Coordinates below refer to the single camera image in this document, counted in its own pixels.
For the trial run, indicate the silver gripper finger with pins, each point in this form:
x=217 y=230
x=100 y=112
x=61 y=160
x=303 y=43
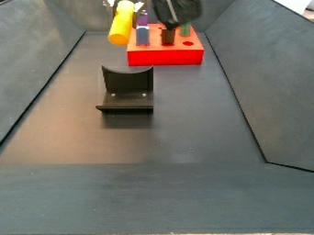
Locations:
x=108 y=4
x=137 y=6

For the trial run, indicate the yellow oval cylinder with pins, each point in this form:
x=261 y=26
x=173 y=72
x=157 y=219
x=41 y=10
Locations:
x=121 y=23

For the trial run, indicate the red peg board base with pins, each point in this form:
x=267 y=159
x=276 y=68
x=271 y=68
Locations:
x=184 y=52

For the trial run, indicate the black curved fixture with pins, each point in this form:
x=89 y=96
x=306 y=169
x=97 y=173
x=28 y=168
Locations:
x=128 y=90

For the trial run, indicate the purple block peg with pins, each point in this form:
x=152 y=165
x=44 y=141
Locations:
x=143 y=18

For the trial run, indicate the blue block peg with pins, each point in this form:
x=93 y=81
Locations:
x=141 y=35

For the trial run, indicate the brown block peg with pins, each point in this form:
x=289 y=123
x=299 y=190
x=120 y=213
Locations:
x=167 y=36

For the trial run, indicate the green star peg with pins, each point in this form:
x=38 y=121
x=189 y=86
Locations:
x=184 y=29

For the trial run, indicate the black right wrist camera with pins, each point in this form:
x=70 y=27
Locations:
x=176 y=12

